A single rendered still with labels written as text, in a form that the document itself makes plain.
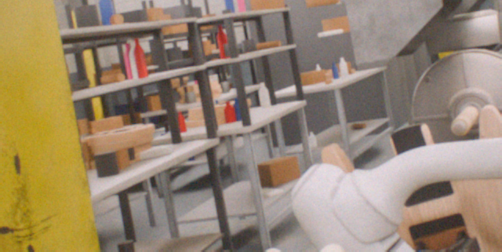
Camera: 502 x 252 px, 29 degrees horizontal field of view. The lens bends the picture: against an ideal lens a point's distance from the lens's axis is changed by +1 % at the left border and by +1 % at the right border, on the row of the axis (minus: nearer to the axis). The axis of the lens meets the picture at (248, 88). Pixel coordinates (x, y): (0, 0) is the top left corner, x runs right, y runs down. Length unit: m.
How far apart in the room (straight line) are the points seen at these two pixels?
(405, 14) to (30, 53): 0.83
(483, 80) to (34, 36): 0.96
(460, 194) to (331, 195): 0.40
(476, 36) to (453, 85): 0.12
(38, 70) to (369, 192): 0.96
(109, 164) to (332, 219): 3.69
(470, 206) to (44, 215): 0.88
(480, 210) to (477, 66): 0.39
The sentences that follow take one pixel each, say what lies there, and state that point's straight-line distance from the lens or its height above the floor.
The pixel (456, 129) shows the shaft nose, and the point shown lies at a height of 1.25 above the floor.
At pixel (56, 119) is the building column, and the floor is 1.38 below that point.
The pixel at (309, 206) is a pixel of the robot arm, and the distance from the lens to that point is 1.42.
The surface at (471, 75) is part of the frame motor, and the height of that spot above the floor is 1.32.
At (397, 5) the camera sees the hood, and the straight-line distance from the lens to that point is 1.75.
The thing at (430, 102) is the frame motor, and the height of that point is 1.28.
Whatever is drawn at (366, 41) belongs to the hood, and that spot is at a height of 1.44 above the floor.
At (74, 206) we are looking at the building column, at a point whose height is 1.18.
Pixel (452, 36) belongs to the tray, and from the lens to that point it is 2.08.
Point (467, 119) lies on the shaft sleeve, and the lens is 1.85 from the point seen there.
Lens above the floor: 1.48
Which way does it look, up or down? 3 degrees down
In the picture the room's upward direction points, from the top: 10 degrees counter-clockwise
